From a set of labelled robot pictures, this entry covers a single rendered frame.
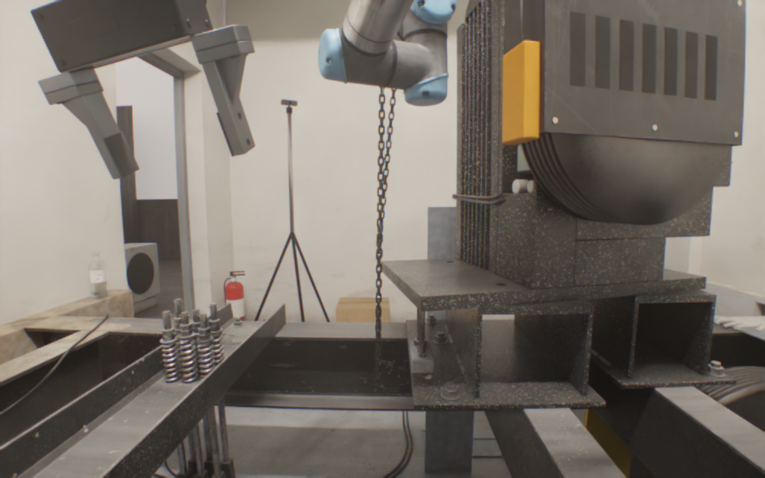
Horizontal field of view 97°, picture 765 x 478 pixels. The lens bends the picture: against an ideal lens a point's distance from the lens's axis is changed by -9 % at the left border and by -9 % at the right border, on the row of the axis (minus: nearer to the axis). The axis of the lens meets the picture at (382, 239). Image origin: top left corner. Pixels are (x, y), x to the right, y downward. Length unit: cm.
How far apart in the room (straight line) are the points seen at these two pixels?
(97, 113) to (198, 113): 271
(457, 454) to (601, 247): 109
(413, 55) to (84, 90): 44
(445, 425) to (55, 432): 125
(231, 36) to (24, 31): 172
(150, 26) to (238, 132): 10
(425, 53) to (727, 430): 88
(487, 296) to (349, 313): 221
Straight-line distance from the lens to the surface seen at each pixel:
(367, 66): 60
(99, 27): 39
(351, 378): 133
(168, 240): 804
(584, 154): 72
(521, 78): 69
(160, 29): 36
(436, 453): 169
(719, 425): 98
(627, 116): 78
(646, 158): 81
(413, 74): 64
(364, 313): 292
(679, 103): 87
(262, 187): 333
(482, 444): 188
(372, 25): 55
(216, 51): 35
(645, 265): 101
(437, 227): 136
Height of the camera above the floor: 109
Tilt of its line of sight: 6 degrees down
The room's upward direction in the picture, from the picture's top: straight up
